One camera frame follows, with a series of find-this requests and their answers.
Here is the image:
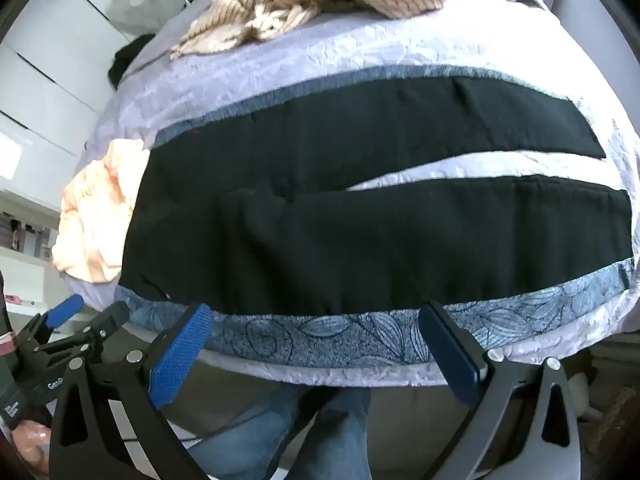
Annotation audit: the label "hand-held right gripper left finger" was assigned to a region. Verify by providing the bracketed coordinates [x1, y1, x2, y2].
[50, 302, 213, 480]

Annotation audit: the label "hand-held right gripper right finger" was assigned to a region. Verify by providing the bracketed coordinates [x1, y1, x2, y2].
[419, 301, 583, 480]

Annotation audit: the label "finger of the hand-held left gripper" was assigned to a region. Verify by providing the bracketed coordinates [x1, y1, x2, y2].
[20, 294, 85, 358]
[35, 301, 131, 376]

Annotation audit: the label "black pants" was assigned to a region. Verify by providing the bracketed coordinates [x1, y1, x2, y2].
[119, 76, 635, 306]

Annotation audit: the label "person's left hand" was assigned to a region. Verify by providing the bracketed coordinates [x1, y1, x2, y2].
[12, 420, 53, 478]

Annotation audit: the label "cluttered shelf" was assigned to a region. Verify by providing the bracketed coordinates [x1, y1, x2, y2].
[0, 207, 57, 263]

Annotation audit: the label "blue-grey leaf-patterned cloth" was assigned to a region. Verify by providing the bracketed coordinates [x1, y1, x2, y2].
[114, 62, 638, 368]

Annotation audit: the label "peach garment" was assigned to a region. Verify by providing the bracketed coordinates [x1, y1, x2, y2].
[51, 139, 151, 283]

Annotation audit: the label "person's legs in jeans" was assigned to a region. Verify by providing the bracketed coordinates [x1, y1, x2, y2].
[187, 385, 373, 480]

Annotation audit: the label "brown woven object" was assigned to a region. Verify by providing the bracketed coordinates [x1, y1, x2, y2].
[585, 390, 640, 461]

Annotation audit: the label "white wardrobe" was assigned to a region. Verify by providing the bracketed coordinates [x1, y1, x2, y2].
[0, 0, 136, 211]

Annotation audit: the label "dark cloth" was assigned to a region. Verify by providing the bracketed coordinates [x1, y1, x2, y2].
[107, 34, 157, 92]

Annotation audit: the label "white round fan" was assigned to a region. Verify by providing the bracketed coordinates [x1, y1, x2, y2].
[107, 0, 162, 31]

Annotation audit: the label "lavender embossed bedspread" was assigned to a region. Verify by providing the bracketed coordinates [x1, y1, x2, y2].
[60, 0, 640, 391]

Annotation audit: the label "beige striped garment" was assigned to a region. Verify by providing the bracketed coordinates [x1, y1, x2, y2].
[170, 0, 445, 61]

